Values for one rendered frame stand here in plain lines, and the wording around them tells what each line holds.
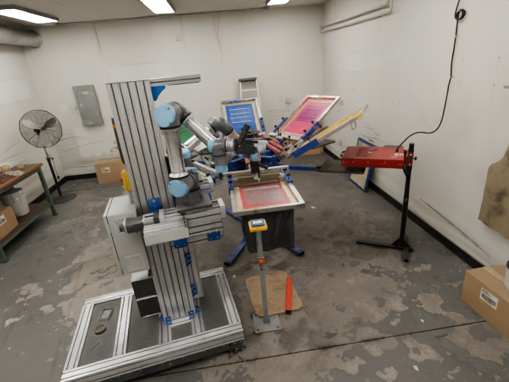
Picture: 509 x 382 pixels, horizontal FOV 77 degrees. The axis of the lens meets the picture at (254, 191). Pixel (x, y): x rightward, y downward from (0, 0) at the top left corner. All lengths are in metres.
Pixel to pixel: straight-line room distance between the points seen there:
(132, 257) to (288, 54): 5.66
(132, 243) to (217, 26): 5.39
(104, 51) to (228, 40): 2.40
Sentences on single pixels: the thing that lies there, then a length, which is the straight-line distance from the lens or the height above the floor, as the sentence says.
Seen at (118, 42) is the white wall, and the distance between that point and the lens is 7.23.
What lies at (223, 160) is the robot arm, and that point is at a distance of 1.80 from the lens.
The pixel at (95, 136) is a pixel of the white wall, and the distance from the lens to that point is 7.58.
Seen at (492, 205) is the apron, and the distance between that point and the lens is 3.42.
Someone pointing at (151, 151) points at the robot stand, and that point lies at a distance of 2.16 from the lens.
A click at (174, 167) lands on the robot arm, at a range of 1.89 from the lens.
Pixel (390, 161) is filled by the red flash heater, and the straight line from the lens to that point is 3.29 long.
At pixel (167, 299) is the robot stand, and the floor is 0.44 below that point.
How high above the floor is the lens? 2.08
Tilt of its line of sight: 22 degrees down
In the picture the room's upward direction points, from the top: 5 degrees counter-clockwise
